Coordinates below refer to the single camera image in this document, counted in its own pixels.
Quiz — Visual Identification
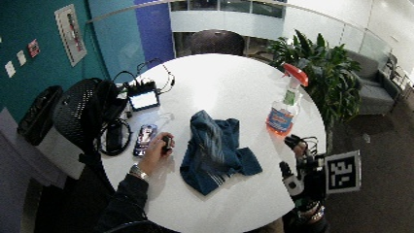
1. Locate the black power adapter with cable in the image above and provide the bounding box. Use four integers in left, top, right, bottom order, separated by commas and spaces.
99, 117, 134, 157

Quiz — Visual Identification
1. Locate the black device with lit screen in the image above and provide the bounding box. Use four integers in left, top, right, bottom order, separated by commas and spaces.
126, 81, 162, 113

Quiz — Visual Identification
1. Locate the spray bottle with red trigger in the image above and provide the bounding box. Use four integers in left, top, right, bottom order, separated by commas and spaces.
265, 62, 311, 137

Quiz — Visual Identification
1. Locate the black cable loop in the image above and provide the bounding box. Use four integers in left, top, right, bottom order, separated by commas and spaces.
136, 57, 178, 95

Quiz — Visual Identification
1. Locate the red wall sign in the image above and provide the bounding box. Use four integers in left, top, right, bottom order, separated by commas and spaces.
27, 39, 42, 58

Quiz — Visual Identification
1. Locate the silver wristwatch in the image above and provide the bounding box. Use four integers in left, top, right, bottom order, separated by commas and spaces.
128, 163, 152, 182

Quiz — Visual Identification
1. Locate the white cube of black markers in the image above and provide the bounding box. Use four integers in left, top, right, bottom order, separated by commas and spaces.
324, 150, 363, 195

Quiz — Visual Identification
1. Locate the black bin bag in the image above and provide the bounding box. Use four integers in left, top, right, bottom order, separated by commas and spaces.
17, 84, 66, 147

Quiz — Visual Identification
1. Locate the blue striped cloth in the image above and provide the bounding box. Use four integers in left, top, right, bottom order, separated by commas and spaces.
179, 110, 264, 196

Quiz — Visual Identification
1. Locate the white box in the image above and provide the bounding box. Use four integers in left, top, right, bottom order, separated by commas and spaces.
35, 125, 88, 181

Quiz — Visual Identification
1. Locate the clear plastic wrapper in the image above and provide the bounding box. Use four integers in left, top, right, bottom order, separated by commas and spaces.
156, 111, 176, 125

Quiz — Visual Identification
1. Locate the dark round-backed chair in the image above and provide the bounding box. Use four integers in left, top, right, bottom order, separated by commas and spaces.
190, 29, 247, 56

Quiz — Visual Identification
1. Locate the small black clicker device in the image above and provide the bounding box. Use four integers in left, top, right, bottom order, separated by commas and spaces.
162, 135, 174, 154

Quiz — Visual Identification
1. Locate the grey framed wall panel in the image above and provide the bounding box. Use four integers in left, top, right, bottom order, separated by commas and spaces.
54, 3, 88, 68

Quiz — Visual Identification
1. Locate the grey sofa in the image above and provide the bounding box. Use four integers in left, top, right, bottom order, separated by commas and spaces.
347, 50, 405, 116

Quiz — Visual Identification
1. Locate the white wall plate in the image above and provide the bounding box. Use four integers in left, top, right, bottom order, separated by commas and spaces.
5, 60, 18, 79
17, 50, 29, 67

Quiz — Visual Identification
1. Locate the black mesh office chair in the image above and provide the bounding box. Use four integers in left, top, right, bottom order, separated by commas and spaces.
52, 77, 131, 195

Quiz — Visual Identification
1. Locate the green potted plant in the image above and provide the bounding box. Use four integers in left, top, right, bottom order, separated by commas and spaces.
267, 29, 364, 125

